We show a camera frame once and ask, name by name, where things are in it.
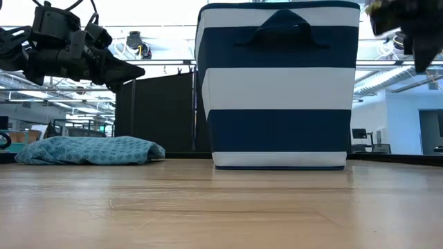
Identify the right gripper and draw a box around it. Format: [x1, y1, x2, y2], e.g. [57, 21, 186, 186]
[366, 0, 443, 75]

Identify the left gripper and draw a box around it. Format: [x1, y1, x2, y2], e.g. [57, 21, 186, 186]
[24, 30, 147, 93]

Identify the navy white striped fabric basket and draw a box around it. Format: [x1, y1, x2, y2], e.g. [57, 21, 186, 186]
[195, 0, 361, 171]

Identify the black overhead mounted device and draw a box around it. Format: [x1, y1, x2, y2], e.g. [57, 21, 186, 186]
[392, 33, 406, 49]
[125, 30, 153, 60]

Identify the black divider panel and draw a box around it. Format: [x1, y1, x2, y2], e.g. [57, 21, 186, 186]
[114, 71, 213, 154]

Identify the blue patterned folded cloth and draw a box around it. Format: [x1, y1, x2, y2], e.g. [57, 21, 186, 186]
[14, 135, 166, 166]

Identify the grey door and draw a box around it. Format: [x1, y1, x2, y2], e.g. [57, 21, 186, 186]
[418, 109, 443, 156]

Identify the black desk equipment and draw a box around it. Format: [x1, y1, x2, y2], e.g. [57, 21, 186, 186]
[372, 142, 392, 154]

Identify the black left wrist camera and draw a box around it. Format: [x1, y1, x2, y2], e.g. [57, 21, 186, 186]
[84, 22, 114, 50]

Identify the silver ventilation duct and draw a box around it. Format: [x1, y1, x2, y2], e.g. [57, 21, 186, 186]
[352, 65, 419, 97]

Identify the black metal cart frame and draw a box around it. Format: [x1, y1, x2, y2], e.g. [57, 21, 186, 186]
[51, 118, 116, 138]

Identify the yellow cable tag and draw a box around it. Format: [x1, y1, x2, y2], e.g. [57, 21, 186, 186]
[365, 0, 382, 15]

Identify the black curved cable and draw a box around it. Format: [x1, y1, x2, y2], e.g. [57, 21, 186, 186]
[0, 131, 13, 151]

